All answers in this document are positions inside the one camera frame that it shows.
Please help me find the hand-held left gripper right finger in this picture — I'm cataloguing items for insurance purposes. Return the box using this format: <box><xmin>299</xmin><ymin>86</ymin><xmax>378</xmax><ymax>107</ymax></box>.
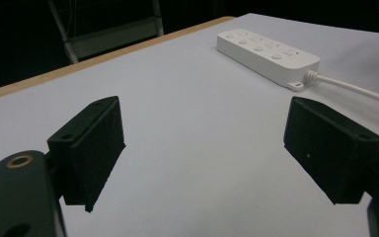
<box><xmin>282</xmin><ymin>96</ymin><xmax>379</xmax><ymax>205</ymax></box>

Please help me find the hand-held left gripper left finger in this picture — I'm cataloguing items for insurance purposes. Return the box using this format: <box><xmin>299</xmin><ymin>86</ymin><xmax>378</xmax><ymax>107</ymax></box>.
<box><xmin>46</xmin><ymin>95</ymin><xmax>126</xmax><ymax>213</ymax></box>

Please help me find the white power strip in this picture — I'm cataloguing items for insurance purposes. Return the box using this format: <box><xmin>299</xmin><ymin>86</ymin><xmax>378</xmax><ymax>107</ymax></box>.
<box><xmin>216</xmin><ymin>29</ymin><xmax>321</xmax><ymax>92</ymax></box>

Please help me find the metal stand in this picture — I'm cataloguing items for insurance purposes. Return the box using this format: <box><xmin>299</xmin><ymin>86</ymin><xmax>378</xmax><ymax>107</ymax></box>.
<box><xmin>47</xmin><ymin>0</ymin><xmax>165</xmax><ymax>64</ymax></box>

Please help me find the white power strip cable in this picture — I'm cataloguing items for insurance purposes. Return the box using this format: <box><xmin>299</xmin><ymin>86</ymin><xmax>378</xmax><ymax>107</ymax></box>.
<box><xmin>304</xmin><ymin>70</ymin><xmax>379</xmax><ymax>110</ymax></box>

